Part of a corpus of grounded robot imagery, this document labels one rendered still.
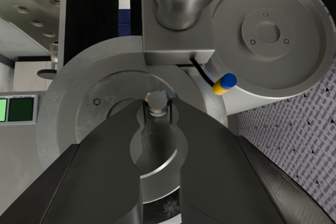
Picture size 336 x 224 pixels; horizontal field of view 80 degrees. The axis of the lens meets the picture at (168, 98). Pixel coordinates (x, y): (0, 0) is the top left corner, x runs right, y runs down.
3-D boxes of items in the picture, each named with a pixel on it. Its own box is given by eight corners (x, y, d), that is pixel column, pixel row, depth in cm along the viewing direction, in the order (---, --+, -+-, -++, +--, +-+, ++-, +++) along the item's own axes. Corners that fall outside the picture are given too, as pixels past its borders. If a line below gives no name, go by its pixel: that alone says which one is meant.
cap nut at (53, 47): (61, 43, 49) (60, 60, 48) (68, 49, 52) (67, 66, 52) (46, 43, 49) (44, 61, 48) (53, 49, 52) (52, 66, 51)
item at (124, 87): (55, 100, 14) (152, 51, 15) (68, 104, 16) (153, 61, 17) (104, 203, 13) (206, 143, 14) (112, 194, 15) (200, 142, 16)
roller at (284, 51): (322, -29, 19) (348, 96, 17) (229, 64, 44) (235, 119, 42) (196, -28, 18) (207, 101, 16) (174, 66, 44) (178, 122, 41)
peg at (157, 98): (173, 93, 11) (164, 116, 11) (171, 101, 14) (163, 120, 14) (150, 84, 11) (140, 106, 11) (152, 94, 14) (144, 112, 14)
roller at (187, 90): (232, 91, 16) (166, 235, 14) (187, 118, 42) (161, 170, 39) (105, 28, 17) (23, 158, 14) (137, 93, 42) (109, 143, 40)
